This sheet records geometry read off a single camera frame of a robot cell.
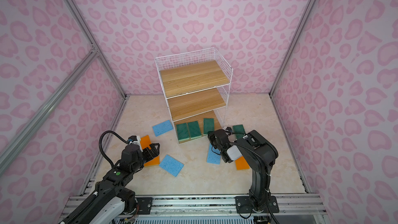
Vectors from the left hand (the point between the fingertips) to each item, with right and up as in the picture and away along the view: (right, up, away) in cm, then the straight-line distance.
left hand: (154, 145), depth 83 cm
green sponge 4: (+30, +9, +17) cm, 35 cm away
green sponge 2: (+13, +5, +13) cm, 19 cm away
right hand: (+29, +6, +13) cm, 32 cm away
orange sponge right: (+47, -11, +3) cm, 49 cm away
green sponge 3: (+49, +5, +17) cm, 52 cm away
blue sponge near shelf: (0, +7, +18) cm, 19 cm away
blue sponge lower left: (+9, -12, +2) cm, 15 cm away
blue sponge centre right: (+32, -7, +5) cm, 33 cm away
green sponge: (+20, +6, +15) cm, 26 cm away
